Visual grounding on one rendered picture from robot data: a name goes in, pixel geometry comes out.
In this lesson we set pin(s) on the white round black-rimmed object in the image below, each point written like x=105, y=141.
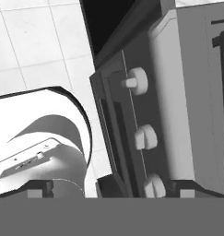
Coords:
x=39, y=104

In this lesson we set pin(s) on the grey stove with oven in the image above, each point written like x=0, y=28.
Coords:
x=174, y=101

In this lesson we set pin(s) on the white stove knob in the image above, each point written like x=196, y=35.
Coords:
x=154, y=186
x=146, y=137
x=138, y=80

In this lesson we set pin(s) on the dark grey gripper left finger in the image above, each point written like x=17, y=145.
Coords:
x=39, y=187

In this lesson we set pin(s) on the dark oven door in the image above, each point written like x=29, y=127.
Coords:
x=115, y=123

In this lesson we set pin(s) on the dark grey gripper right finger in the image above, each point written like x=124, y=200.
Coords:
x=184, y=187

